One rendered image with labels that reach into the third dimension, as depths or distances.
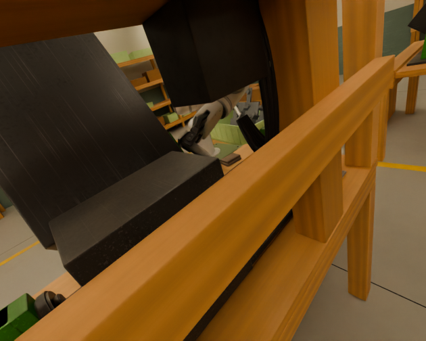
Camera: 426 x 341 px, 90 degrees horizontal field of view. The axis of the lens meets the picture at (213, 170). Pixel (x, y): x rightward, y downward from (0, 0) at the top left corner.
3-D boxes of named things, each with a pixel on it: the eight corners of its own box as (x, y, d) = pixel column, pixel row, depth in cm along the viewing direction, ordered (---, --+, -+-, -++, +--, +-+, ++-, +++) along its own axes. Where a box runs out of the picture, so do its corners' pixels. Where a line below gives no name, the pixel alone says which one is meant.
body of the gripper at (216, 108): (207, 111, 76) (188, 132, 72) (210, 91, 67) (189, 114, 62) (224, 122, 75) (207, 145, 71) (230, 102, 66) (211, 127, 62)
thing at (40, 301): (57, 315, 40) (31, 291, 37) (74, 302, 42) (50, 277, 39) (63, 344, 35) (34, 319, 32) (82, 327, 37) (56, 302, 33)
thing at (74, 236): (128, 320, 55) (46, 220, 41) (209, 241, 71) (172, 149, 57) (164, 381, 42) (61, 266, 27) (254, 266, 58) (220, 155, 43)
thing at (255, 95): (234, 106, 682) (230, 92, 663) (251, 98, 718) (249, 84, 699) (263, 105, 588) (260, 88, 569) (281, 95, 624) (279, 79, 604)
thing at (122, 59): (220, 109, 714) (199, 32, 618) (140, 149, 562) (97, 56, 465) (209, 109, 755) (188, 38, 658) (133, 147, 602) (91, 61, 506)
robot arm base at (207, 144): (189, 158, 152) (180, 133, 145) (211, 147, 160) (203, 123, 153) (203, 162, 137) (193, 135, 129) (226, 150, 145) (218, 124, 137)
